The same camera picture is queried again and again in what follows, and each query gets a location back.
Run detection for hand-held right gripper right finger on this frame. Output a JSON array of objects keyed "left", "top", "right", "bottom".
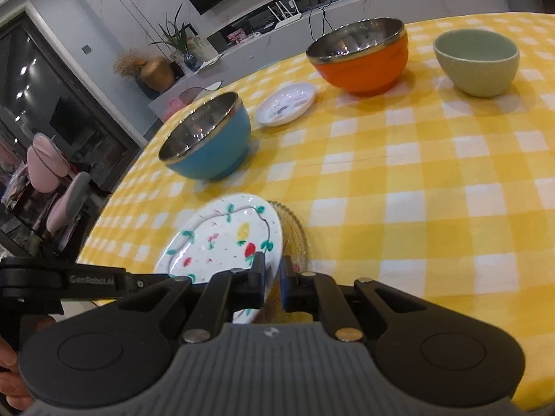
[{"left": 281, "top": 257, "right": 434, "bottom": 343}]

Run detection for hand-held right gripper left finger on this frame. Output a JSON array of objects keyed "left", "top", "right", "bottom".
[{"left": 113, "top": 252, "right": 266, "bottom": 344}]

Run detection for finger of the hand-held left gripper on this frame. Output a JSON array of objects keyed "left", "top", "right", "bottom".
[{"left": 126, "top": 272, "right": 175, "bottom": 294}]

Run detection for white floral plate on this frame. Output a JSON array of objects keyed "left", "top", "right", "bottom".
[{"left": 154, "top": 193, "right": 283, "bottom": 326}]

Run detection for orange steel-lined bowl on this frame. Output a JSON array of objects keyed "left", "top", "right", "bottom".
[{"left": 306, "top": 17, "right": 409, "bottom": 94}]

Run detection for green ceramic bowl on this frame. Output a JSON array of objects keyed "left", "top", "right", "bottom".
[{"left": 433, "top": 29, "right": 520, "bottom": 97}]

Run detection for person's left hand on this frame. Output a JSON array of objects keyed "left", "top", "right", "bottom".
[{"left": 0, "top": 315, "right": 57, "bottom": 411}]

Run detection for blue steel-lined bowl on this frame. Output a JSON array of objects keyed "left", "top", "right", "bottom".
[{"left": 157, "top": 92, "right": 252, "bottom": 181}]

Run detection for yellow checkered tablecloth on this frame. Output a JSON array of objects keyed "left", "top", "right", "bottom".
[{"left": 76, "top": 11, "right": 555, "bottom": 412}]

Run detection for pink basket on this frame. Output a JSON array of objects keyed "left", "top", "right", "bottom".
[{"left": 162, "top": 96, "right": 183, "bottom": 121}]

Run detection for small white dish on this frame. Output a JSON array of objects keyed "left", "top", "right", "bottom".
[{"left": 254, "top": 82, "right": 316, "bottom": 128}]

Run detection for gold vase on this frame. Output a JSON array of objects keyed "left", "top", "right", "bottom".
[{"left": 139, "top": 58, "right": 175, "bottom": 93}]

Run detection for dried yellow flowers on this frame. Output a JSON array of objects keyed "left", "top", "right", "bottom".
[{"left": 113, "top": 49, "right": 149, "bottom": 78}]

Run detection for grey stone tv cabinet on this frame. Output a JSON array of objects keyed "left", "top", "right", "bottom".
[{"left": 147, "top": 0, "right": 512, "bottom": 123}]

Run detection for white tote bag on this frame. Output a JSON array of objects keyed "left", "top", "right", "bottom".
[{"left": 188, "top": 36, "right": 219, "bottom": 65}]

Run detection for green plant in blue vase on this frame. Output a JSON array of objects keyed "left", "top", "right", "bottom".
[{"left": 150, "top": 3, "right": 204, "bottom": 71}]

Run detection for white router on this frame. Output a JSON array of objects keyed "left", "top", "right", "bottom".
[{"left": 260, "top": 1, "right": 302, "bottom": 25}]

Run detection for black cable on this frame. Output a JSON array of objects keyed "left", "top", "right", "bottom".
[{"left": 307, "top": 5, "right": 332, "bottom": 41}]

